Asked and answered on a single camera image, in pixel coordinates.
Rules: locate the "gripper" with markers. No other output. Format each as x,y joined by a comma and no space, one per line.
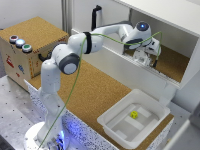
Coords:
142,56

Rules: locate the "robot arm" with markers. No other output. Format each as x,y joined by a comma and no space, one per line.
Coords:
50,80

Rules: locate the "yellow block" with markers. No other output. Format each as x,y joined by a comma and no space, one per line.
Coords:
134,114

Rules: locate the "wooden drawer box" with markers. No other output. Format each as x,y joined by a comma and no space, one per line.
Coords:
36,31

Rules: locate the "white sliding door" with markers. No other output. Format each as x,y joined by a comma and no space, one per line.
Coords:
113,13

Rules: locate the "white cabinet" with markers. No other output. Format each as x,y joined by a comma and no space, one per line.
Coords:
173,13

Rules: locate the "white plastic box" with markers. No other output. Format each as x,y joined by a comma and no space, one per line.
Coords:
123,128

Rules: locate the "green button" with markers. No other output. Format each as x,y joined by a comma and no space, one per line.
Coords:
27,48

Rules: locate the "blue button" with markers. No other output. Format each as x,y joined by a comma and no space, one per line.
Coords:
20,42

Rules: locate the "red button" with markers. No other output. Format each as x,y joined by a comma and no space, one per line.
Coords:
14,38

